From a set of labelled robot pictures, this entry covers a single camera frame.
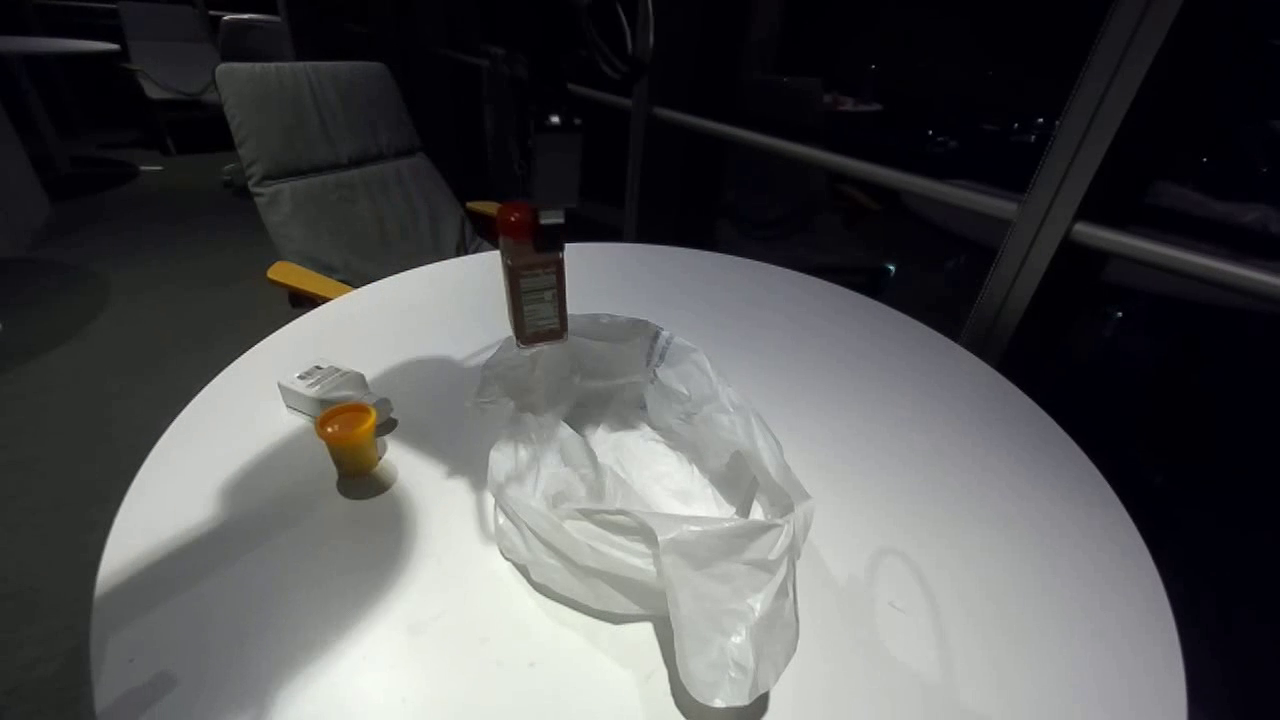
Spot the dark round side table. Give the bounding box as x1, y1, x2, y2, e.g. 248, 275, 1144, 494
0, 30, 123, 65

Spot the grey vertical window post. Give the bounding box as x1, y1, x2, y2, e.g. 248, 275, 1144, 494
954, 0, 1184, 360

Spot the grey chair in background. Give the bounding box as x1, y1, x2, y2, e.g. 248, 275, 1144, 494
114, 0, 293, 105

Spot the spice bottle with red cap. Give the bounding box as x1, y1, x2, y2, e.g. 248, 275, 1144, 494
495, 198, 571, 346

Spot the white rectangular box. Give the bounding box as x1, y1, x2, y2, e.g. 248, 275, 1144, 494
277, 360, 398, 437

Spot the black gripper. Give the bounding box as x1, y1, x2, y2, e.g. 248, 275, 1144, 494
527, 117, 588, 259

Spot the grey chair with yellow armrests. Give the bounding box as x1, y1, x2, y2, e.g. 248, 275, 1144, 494
211, 54, 562, 310

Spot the grey horizontal window rail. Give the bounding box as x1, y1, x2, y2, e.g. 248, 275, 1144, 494
562, 81, 1280, 298

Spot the translucent white plastic bag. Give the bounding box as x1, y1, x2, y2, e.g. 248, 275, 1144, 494
477, 310, 815, 710

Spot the orange pill bottle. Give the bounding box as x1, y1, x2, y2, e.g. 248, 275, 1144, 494
310, 398, 395, 499

